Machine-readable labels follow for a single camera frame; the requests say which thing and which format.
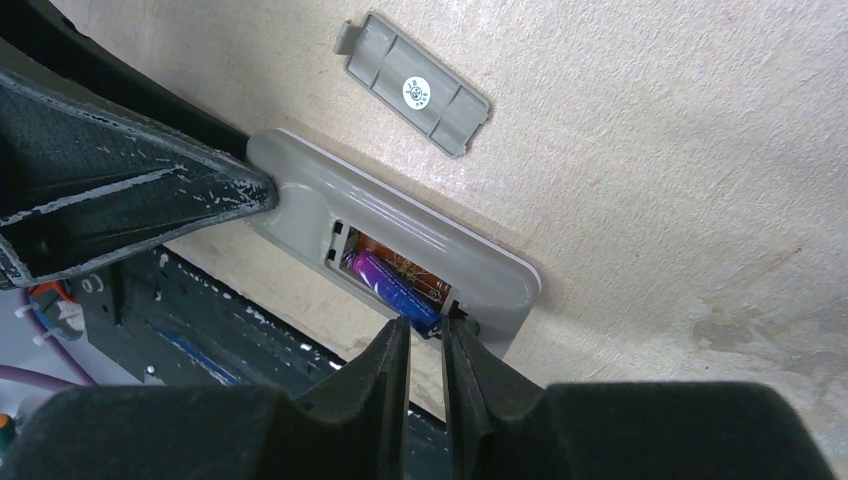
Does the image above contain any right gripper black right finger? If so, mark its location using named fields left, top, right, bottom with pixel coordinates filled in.
left=442, top=319, right=834, bottom=479

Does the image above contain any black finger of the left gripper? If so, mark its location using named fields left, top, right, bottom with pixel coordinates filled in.
left=1, top=68, right=278, bottom=289

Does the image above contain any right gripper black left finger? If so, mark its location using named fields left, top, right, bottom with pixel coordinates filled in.
left=1, top=318, right=410, bottom=479

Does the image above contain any dark AAA battery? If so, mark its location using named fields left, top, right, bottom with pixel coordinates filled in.
left=348, top=250, right=442, bottom=339

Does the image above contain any grey remote control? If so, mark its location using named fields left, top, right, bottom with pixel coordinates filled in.
left=246, top=129, right=542, bottom=357

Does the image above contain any grey battery cover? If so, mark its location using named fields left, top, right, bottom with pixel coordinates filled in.
left=333, top=12, right=491, bottom=158

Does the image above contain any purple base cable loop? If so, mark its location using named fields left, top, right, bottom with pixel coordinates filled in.
left=0, top=288, right=101, bottom=392

